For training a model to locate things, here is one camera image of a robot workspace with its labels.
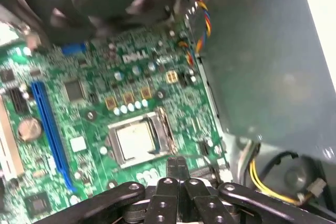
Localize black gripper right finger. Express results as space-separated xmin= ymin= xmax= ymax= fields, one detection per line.
xmin=178 ymin=157 xmax=336 ymax=224

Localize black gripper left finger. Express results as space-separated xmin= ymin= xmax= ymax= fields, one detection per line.
xmin=39 ymin=157 xmax=181 ymax=224

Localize silver CPU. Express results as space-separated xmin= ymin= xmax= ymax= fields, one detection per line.
xmin=115 ymin=123 xmax=156 ymax=161

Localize CPU socket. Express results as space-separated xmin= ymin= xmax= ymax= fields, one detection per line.
xmin=104 ymin=106 xmax=180 ymax=170

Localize green motherboard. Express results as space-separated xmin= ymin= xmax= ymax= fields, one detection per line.
xmin=0 ymin=19 xmax=232 ymax=224

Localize blue expansion slot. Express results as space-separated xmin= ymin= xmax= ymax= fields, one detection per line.
xmin=30 ymin=81 xmax=77 ymax=194

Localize square black chipset chip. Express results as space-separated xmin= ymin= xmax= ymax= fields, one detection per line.
xmin=63 ymin=79 xmax=86 ymax=102

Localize silver coin cell battery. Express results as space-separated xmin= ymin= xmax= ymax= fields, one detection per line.
xmin=17 ymin=118 xmax=43 ymax=141

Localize grey power supply unit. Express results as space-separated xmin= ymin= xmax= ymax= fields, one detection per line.
xmin=187 ymin=0 xmax=336 ymax=163

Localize white expansion slot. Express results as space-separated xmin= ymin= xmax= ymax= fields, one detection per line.
xmin=0 ymin=94 xmax=25 ymax=182

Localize black case fan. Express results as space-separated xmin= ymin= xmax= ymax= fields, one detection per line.
xmin=0 ymin=0 xmax=184 ymax=48

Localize black open PC case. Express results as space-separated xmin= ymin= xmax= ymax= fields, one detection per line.
xmin=183 ymin=0 xmax=336 ymax=224

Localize yellow black power wires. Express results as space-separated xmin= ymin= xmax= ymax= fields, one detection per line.
xmin=246 ymin=153 xmax=316 ymax=207

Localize metal socket cover frame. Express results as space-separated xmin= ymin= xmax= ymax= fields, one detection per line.
xmin=106 ymin=111 xmax=163 ymax=169

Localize multicolour fan wire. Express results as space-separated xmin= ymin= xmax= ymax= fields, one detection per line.
xmin=178 ymin=0 xmax=213 ymax=66

